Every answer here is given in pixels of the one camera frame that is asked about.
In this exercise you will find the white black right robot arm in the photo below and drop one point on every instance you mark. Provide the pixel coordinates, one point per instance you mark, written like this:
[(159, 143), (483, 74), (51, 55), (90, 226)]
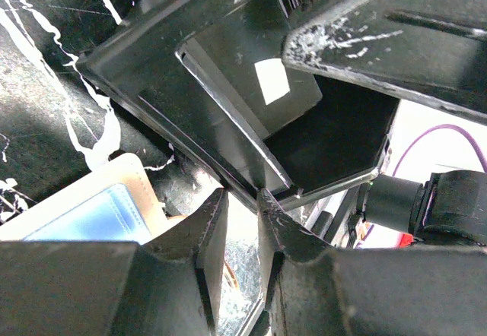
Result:
[(451, 208)]

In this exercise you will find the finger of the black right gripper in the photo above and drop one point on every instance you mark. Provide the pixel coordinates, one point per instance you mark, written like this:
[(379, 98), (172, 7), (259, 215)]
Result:
[(431, 52)]

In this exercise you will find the beige leather card holder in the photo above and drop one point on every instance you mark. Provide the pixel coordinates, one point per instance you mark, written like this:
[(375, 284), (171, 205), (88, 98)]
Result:
[(116, 202)]

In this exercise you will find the black VIP credit card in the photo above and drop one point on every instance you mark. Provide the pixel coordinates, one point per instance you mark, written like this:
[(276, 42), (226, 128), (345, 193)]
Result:
[(239, 58)]

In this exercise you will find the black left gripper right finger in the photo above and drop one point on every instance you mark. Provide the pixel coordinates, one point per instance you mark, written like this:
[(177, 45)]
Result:
[(313, 288)]

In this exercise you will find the black plastic card box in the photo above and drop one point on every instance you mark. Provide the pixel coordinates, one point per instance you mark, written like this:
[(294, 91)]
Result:
[(337, 144)]

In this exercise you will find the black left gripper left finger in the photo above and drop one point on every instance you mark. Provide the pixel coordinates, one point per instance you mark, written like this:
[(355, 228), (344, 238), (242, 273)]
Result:
[(168, 286)]

